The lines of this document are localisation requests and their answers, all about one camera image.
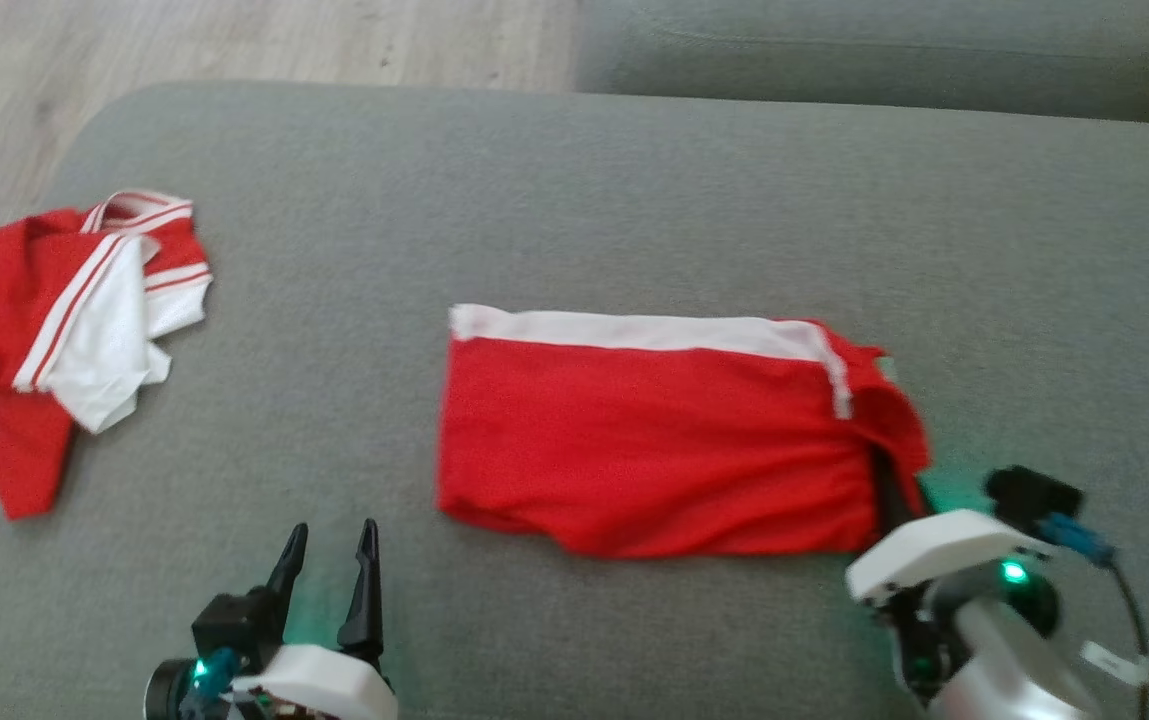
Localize grey sofa back cushion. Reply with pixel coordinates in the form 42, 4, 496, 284
574, 0, 1149, 123

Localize red jersey white sleeves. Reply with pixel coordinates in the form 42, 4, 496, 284
0, 190, 213, 521

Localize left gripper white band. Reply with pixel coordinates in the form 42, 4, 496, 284
231, 518, 400, 720

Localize white cable label tag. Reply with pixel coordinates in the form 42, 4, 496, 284
1080, 640, 1149, 687

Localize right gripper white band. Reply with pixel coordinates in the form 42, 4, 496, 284
846, 452, 1055, 607

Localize large grey sofa seat cushion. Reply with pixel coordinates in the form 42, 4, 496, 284
0, 82, 1149, 720

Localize red shorts white stripe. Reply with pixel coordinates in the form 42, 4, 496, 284
434, 303, 933, 559

